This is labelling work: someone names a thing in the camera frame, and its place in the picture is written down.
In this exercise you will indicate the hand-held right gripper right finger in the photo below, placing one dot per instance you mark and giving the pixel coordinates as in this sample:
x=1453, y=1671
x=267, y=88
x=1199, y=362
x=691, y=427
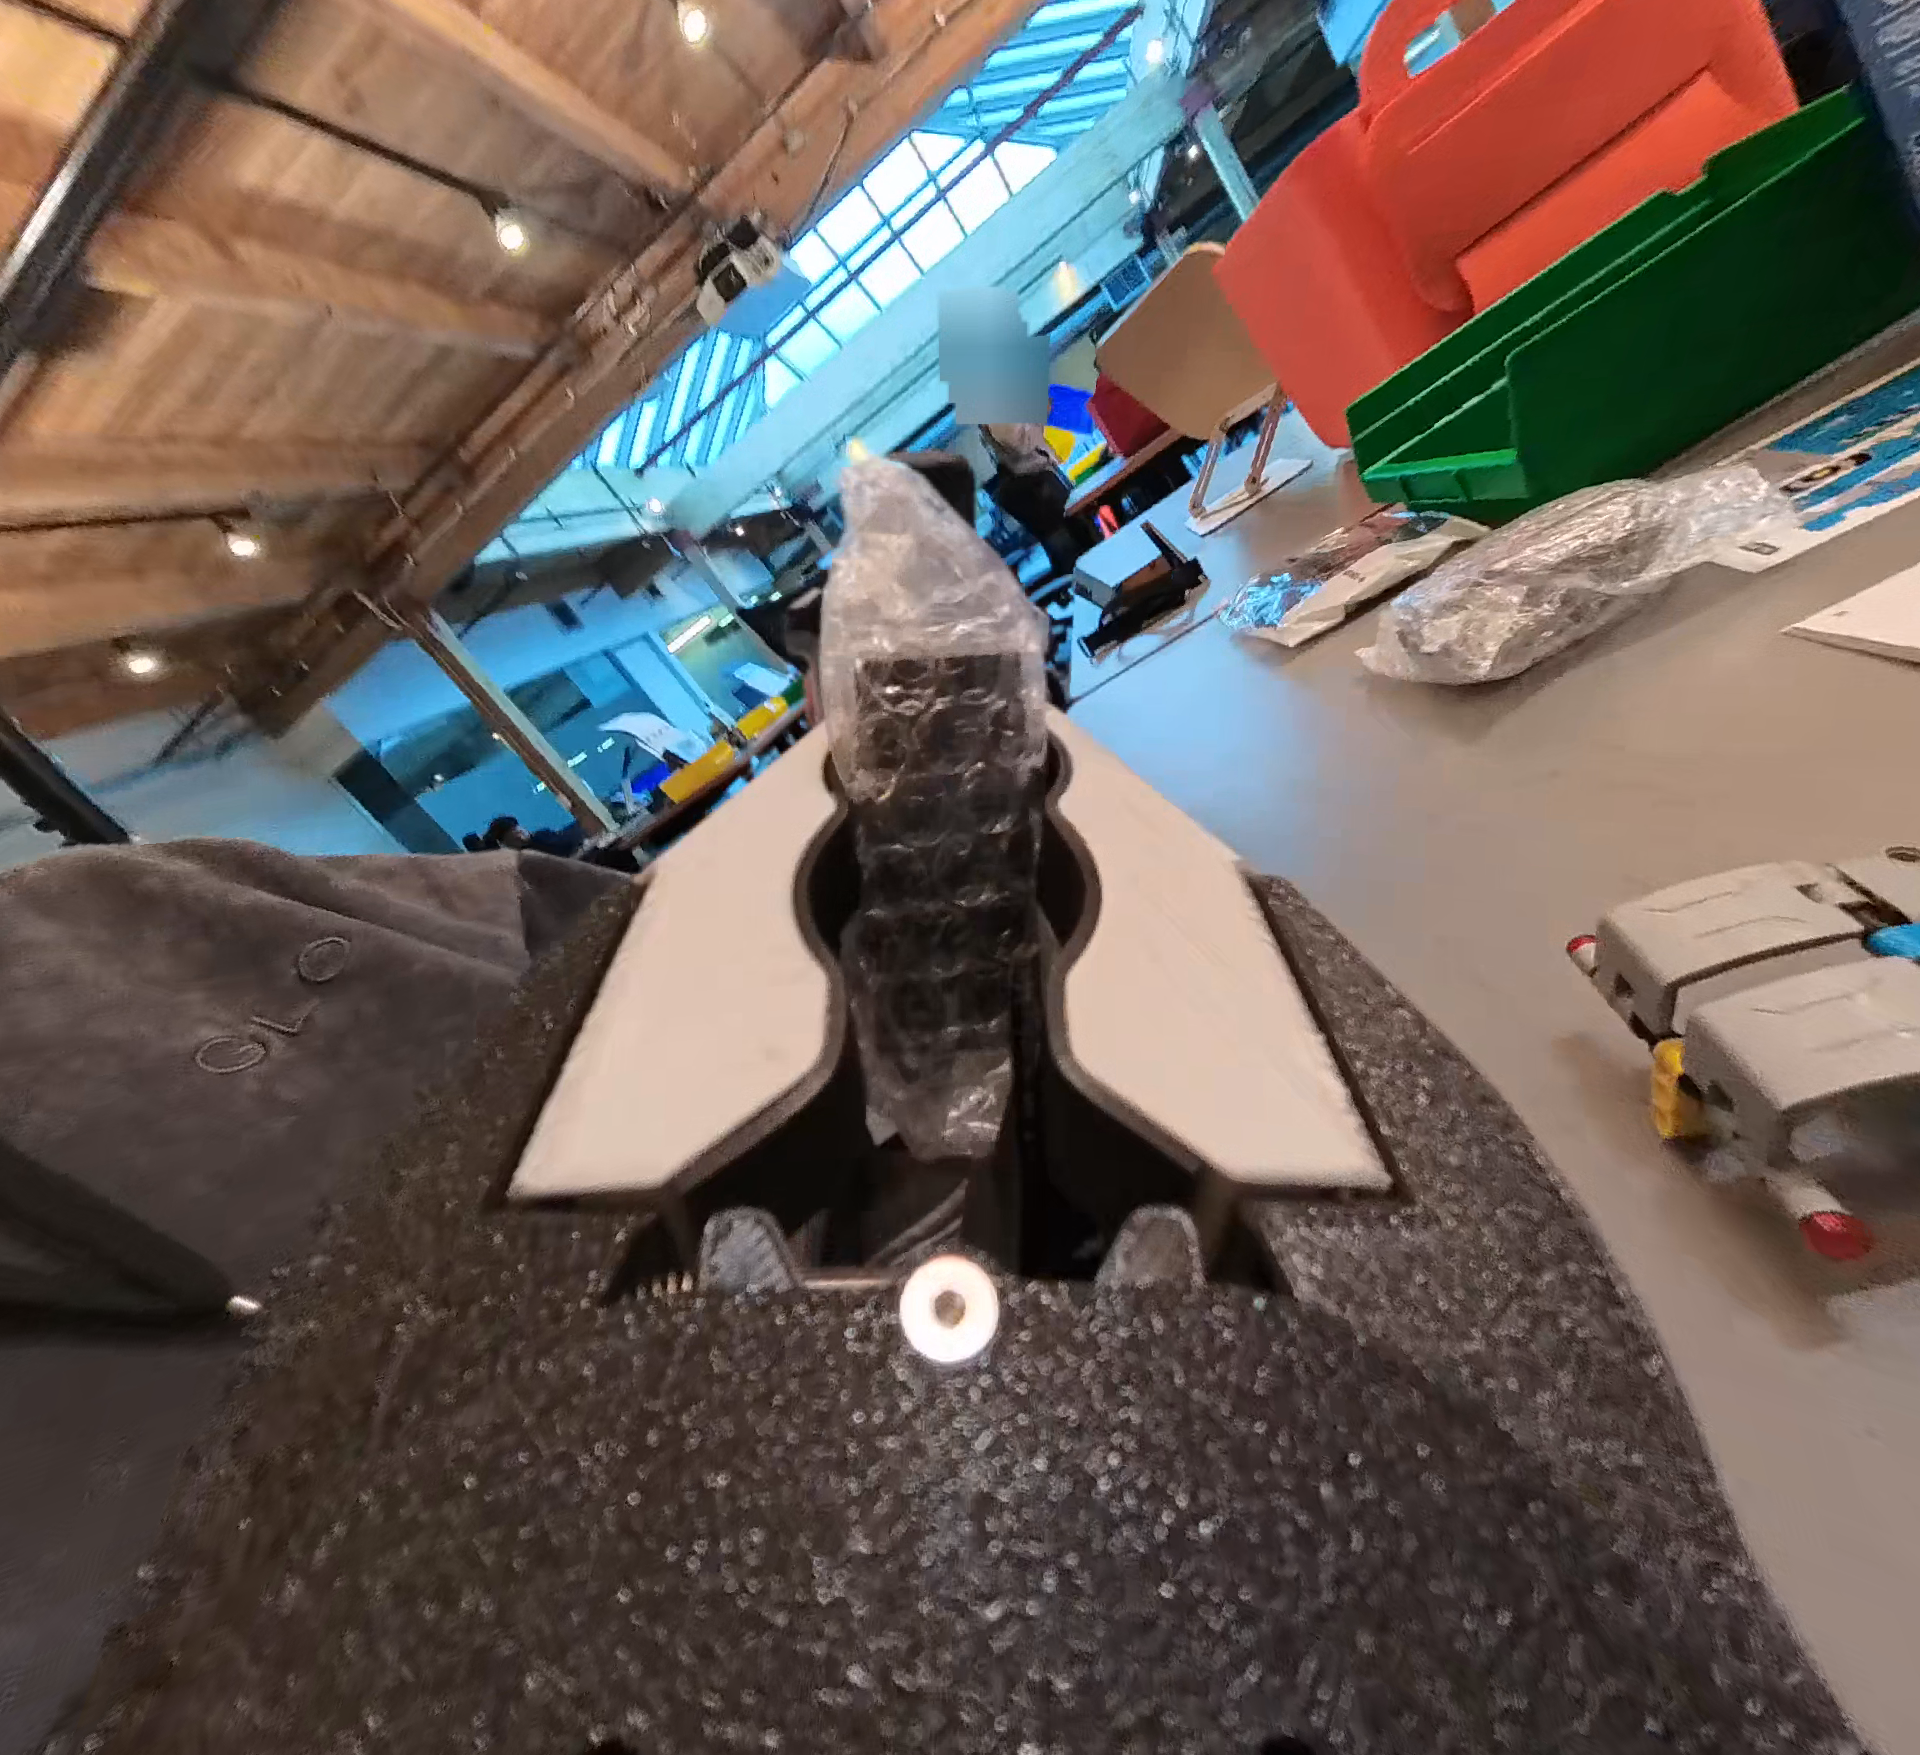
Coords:
x=1214, y=1021

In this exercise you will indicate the bubble wrapped dark bundle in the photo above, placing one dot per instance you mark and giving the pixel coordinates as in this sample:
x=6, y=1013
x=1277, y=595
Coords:
x=1560, y=577

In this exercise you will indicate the small clear plastic bag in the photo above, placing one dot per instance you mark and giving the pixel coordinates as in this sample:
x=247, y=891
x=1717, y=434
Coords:
x=938, y=736

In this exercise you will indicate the flat clear plastic bag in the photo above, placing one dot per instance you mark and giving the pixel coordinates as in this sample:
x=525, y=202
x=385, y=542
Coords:
x=1335, y=585

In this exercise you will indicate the building instruction booklet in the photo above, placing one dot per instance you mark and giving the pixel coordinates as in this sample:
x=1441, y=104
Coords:
x=1861, y=622

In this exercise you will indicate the orange carry case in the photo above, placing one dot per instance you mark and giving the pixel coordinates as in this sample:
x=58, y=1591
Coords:
x=1499, y=166

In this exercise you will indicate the grey desk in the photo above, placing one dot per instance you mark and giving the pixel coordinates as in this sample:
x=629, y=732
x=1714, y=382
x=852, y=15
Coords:
x=1426, y=810

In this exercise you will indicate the sticker sheet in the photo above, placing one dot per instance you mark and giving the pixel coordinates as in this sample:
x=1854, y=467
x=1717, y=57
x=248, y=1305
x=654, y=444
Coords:
x=1829, y=464

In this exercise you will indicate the small black box device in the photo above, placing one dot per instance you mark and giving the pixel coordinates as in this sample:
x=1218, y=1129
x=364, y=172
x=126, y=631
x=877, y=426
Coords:
x=1142, y=585

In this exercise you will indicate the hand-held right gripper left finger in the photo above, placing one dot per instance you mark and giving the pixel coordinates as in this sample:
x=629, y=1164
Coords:
x=691, y=1021

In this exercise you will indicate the white ceiling device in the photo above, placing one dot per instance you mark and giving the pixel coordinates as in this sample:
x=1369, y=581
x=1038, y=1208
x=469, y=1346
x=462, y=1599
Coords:
x=737, y=262

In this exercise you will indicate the tan board on wooden stand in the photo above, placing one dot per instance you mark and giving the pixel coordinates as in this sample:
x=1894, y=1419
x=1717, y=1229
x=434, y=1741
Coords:
x=1187, y=346

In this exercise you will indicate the grey building block assembly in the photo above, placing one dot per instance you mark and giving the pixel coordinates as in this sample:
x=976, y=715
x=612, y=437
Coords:
x=1770, y=1021

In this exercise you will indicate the green plastic bin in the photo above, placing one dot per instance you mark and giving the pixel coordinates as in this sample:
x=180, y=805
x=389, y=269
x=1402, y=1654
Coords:
x=1650, y=373

